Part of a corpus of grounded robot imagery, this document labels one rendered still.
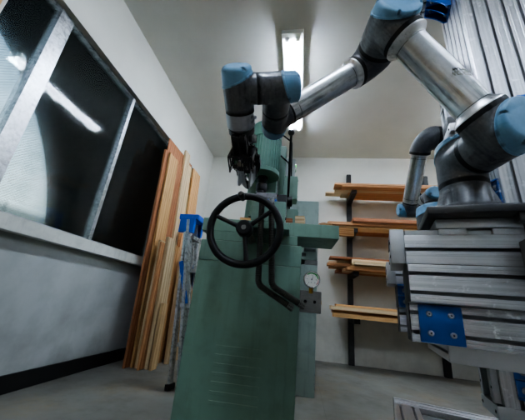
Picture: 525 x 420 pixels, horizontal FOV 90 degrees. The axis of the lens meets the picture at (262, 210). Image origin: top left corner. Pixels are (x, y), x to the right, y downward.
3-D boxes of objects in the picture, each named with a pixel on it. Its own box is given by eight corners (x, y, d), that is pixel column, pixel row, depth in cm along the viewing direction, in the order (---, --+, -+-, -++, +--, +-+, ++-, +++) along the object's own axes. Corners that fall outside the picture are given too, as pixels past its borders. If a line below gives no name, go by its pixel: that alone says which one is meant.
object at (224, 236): (206, 238, 117) (207, 230, 118) (217, 248, 136) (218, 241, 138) (297, 245, 112) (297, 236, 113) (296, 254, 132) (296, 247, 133)
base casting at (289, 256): (197, 258, 114) (200, 238, 117) (226, 274, 168) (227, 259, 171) (302, 267, 109) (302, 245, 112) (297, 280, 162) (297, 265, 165)
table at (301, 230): (193, 223, 109) (196, 209, 111) (212, 240, 138) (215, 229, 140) (344, 233, 102) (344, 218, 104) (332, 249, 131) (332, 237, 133)
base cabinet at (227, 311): (158, 467, 90) (196, 258, 113) (207, 407, 144) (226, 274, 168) (292, 492, 85) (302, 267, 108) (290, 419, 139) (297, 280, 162)
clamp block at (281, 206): (249, 220, 108) (251, 199, 111) (252, 229, 120) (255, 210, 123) (285, 222, 106) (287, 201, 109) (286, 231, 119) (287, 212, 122)
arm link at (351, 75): (364, 60, 95) (252, 125, 85) (377, 30, 85) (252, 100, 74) (387, 80, 92) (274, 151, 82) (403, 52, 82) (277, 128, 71)
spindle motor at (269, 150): (243, 168, 136) (250, 118, 146) (248, 183, 152) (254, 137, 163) (278, 170, 134) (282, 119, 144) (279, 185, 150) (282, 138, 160)
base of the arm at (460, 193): (494, 226, 74) (487, 193, 77) (518, 207, 61) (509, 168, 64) (431, 227, 80) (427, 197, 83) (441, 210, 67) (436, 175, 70)
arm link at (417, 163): (417, 127, 126) (399, 221, 144) (442, 127, 124) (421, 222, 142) (408, 125, 136) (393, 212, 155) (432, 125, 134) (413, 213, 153)
